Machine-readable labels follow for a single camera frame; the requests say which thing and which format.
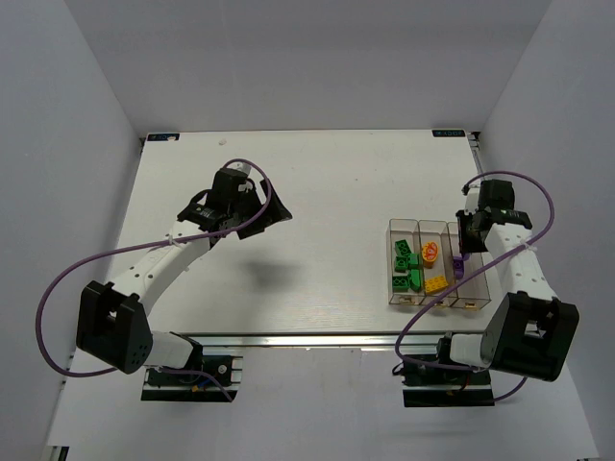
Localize purple lego brick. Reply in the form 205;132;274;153
453;255;465;280

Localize orange oval lego piece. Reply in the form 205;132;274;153
421;240;440;268

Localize yellow lego brick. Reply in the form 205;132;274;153
425;275;449;295

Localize green lego brick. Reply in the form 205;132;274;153
393;256;408;273
391;275;410;292
394;239;412;257

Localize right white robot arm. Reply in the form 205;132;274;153
449;179;579;382

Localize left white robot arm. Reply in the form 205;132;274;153
76;166;292;374

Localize middle clear container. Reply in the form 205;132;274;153
418;220;455;303

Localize left clear container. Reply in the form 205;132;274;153
386;219;425;306

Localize right blue table label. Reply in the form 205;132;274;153
431;129;466;138

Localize blue table label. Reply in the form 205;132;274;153
431;129;466;138
146;133;180;142

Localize left blue table label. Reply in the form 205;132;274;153
146;133;180;142

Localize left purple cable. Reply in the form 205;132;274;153
36;158;274;402

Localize aluminium table rail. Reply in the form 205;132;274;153
88;333;491;350

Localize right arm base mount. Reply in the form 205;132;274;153
391;362;495;408

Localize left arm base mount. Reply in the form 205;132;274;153
140;352;243;403

